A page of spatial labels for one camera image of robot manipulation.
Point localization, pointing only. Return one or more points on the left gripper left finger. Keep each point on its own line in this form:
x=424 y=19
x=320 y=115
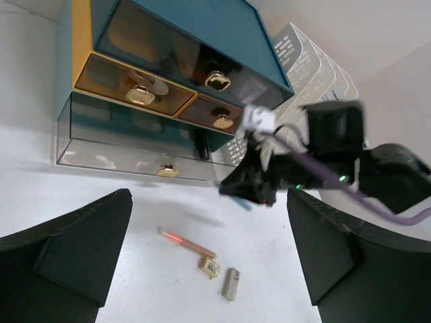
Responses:
x=61 y=270

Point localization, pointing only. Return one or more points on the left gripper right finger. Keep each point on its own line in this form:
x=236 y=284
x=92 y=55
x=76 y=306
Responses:
x=356 y=271

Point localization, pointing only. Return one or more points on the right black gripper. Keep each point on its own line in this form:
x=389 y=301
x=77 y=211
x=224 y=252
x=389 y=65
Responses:
x=325 y=165

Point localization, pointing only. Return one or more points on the orange pen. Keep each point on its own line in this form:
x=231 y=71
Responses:
x=187 y=244

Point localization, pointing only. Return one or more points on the small yellow eraser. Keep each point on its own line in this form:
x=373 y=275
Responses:
x=209 y=267

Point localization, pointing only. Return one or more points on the silver staple box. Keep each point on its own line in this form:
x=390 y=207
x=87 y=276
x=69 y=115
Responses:
x=230 y=287

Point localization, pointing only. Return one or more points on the teal drawer organizer box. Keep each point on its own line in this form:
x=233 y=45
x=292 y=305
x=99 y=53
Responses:
x=135 y=79

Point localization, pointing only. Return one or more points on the blue pen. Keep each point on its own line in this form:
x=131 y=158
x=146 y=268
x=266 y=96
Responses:
x=243 y=203

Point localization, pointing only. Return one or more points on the green black highlighter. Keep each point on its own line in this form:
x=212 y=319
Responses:
x=202 y=144

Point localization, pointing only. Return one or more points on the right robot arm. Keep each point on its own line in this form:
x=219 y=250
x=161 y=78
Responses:
x=389 y=173

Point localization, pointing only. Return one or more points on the white file rack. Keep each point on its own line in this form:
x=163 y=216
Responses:
x=311 y=73

